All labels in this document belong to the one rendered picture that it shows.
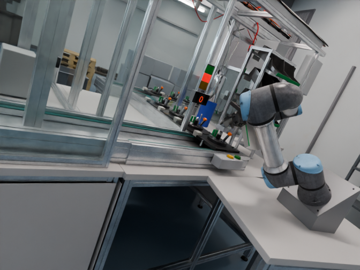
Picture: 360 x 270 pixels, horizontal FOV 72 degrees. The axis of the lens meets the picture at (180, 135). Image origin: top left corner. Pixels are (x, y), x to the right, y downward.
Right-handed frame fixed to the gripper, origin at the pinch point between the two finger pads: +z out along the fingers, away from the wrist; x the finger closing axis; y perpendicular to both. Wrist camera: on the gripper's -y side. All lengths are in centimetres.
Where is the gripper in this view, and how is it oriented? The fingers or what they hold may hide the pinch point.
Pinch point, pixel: (223, 122)
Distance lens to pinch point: 166.1
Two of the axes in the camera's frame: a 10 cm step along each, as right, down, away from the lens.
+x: 7.6, 1.2, 6.3
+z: -6.2, 4.3, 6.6
